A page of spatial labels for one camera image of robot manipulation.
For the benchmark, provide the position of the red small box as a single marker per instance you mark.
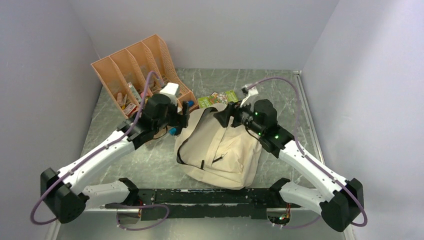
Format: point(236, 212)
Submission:
point(130, 109)

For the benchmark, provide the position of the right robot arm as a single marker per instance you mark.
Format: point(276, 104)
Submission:
point(337, 200)

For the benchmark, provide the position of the black blue marker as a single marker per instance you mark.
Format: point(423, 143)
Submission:
point(173, 131)

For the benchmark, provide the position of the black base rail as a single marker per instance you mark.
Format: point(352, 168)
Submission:
point(255, 203)

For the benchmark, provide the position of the orange plastic file organizer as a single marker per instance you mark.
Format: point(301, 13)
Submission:
point(144, 63)

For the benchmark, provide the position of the beige canvas backpack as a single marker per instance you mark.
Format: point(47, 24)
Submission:
point(223, 157)

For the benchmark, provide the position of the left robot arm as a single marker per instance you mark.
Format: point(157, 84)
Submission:
point(67, 192)

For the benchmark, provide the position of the green white card pack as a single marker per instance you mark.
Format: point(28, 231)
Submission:
point(134, 92)

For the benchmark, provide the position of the pink-capped glitter bottle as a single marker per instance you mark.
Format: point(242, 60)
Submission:
point(144, 95)

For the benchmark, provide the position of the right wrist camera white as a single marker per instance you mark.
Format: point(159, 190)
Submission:
point(250, 93)

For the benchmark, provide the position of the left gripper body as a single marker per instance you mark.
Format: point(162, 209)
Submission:
point(173, 118)

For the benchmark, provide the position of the green illustrated book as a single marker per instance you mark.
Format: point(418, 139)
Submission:
point(215, 97)

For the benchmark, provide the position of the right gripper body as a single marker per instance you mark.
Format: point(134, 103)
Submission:
point(243, 115)

